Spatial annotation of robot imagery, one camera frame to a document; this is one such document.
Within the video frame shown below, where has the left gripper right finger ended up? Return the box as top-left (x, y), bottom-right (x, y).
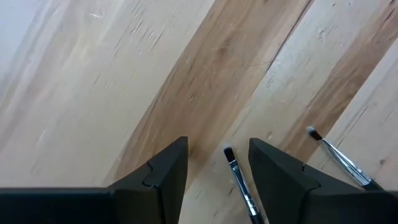
top-left (248, 138), bottom-right (364, 224)

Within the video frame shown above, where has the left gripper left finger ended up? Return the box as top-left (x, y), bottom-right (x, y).
top-left (107, 136), bottom-right (189, 224)

